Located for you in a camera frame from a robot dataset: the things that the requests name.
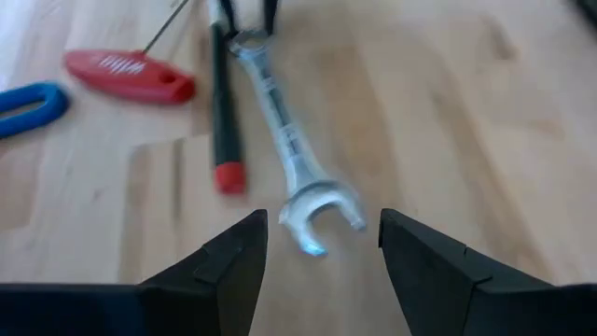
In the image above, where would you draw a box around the blue T-handle hex key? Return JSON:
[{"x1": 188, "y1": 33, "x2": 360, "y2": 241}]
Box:
[{"x1": 0, "y1": 80, "x2": 72, "y2": 140}]

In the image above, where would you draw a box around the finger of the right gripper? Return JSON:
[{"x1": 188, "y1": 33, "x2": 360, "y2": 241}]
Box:
[
  {"x1": 218, "y1": 0, "x2": 240, "y2": 41},
  {"x1": 261, "y1": 0, "x2": 281, "y2": 36}
]

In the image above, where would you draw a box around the large silver combination wrench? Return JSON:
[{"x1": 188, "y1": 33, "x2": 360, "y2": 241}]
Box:
[{"x1": 227, "y1": 27, "x2": 368, "y2": 258}]

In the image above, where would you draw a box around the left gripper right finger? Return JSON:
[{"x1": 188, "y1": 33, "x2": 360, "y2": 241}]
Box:
[{"x1": 378, "y1": 207, "x2": 597, "y2": 336}]

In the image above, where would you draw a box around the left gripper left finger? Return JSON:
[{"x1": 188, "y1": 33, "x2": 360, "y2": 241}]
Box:
[{"x1": 0, "y1": 208, "x2": 271, "y2": 336}]

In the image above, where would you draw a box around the black screwdriver red cap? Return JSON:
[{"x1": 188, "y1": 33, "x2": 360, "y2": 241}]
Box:
[{"x1": 206, "y1": 0, "x2": 248, "y2": 196}]

